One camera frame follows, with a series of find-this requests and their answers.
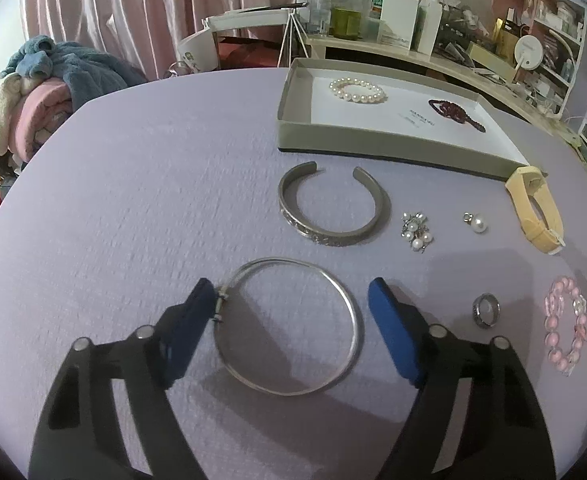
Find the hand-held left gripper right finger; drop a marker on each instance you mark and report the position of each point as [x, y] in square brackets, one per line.
[393, 332]

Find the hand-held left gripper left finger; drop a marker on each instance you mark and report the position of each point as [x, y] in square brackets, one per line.
[188, 332]

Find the thin silver bangle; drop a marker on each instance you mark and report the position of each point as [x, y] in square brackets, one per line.
[356, 329]

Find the single pearl earring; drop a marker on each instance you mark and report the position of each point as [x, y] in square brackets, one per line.
[479, 225]

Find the grey cardboard box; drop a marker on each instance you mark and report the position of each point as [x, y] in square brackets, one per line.
[373, 150]

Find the pearl cluster earrings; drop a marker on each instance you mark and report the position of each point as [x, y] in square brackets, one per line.
[416, 242]

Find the lavender tablecloth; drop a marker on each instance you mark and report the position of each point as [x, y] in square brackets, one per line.
[148, 200]

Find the pink blanket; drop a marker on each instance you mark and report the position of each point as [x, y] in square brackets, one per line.
[43, 115]

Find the white power strip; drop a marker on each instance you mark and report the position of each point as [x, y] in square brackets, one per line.
[573, 136]

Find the blue fleece blanket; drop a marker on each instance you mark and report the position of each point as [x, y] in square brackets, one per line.
[93, 75]

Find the white printed tub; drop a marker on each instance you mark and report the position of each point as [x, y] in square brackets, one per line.
[198, 52]

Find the cream cloth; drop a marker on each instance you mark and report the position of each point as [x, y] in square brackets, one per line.
[3, 110]

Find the round white desk clock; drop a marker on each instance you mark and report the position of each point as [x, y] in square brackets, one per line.
[527, 52]

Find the white card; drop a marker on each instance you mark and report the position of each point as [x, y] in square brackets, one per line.
[398, 20]

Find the green glass jar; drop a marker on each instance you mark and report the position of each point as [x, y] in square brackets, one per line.
[346, 22]

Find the white pump bottle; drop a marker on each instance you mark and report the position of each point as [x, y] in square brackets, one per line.
[428, 20]

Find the small white shelf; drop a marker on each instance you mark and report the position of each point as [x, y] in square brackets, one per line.
[248, 21]

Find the pink curtain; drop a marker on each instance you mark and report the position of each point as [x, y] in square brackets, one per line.
[148, 10]

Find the clear plastic bottle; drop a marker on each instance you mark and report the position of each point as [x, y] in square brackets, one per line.
[319, 10]

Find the black long tool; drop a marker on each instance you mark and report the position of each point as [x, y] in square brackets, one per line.
[273, 8]

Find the white shelf unit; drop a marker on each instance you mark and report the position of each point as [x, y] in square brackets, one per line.
[558, 25]

